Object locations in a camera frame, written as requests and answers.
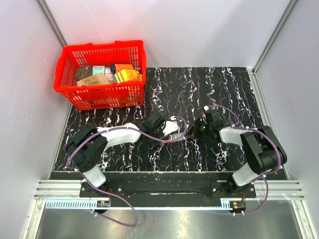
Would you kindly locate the yellow orange snack box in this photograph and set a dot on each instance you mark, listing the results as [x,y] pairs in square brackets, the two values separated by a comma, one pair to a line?
[127,75]

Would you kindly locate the orange can blue lid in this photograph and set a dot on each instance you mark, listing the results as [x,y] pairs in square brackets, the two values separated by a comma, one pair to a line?
[115,68]

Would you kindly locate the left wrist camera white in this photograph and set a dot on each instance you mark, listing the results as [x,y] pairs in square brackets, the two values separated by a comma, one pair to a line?
[170,126]

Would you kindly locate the brown cardboard packet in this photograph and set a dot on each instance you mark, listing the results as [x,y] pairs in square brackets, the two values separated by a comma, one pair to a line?
[97,79]

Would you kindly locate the red plastic shopping basket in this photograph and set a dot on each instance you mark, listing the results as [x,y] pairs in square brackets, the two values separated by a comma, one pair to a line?
[114,95]

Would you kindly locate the staple box red white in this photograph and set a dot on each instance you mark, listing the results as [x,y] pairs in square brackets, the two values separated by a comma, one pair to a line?
[177,137]

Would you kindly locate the black marble pattern mat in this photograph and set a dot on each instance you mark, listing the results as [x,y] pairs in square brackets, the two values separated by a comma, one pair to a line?
[176,92]

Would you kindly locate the brown round cookie pack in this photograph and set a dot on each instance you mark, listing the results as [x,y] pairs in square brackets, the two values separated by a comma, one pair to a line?
[83,72]

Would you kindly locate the teal small box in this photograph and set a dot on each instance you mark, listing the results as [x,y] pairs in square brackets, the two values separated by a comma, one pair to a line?
[98,69]

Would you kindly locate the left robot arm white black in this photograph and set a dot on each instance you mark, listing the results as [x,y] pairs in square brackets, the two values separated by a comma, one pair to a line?
[87,145]

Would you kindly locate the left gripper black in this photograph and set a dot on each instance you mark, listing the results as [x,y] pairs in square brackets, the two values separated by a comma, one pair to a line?
[154,142]

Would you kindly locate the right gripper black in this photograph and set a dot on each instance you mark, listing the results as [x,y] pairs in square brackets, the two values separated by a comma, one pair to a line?
[194,133]

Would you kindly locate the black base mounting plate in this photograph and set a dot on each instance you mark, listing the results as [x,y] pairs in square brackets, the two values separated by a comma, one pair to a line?
[175,189]

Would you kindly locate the pink white small box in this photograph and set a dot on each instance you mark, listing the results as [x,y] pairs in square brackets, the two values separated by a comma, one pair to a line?
[108,74]

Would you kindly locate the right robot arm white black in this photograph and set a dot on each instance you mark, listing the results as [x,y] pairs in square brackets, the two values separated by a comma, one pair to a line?
[263,152]

